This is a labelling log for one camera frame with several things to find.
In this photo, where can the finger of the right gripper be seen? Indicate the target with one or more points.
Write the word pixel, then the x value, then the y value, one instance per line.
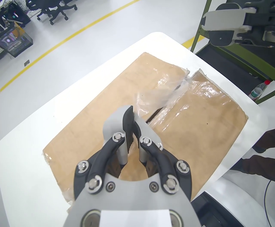
pixel 221 38
pixel 223 19

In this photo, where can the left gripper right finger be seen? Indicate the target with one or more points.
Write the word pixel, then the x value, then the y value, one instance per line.
pixel 165 159

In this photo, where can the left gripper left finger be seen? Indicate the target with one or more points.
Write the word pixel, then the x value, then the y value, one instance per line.
pixel 96 157

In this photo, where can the large brown taped carton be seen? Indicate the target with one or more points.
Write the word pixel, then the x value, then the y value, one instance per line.
pixel 193 133

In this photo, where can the olive green metal cart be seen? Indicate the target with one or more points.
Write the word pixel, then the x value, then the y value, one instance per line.
pixel 247 58

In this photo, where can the clear bottle with red cap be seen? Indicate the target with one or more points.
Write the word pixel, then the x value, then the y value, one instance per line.
pixel 256 91

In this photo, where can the robot body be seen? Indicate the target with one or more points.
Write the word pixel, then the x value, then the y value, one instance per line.
pixel 232 193

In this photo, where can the floor power socket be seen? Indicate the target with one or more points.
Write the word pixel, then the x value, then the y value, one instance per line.
pixel 26 63

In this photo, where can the glass computer case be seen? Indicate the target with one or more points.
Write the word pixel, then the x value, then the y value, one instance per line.
pixel 15 44

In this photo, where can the black office chair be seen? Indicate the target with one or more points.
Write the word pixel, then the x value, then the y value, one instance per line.
pixel 68 5
pixel 53 16

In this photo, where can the black computer tower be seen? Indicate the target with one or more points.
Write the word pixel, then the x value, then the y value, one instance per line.
pixel 19 15

